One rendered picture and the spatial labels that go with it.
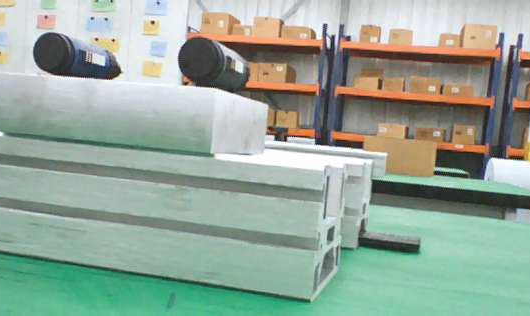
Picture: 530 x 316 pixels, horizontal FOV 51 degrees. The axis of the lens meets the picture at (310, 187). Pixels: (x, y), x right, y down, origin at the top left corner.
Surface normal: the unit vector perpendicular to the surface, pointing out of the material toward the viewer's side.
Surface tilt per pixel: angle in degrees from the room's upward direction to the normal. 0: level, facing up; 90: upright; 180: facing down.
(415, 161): 89
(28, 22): 90
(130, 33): 90
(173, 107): 90
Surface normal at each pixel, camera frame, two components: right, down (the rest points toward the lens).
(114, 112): -0.22, 0.06
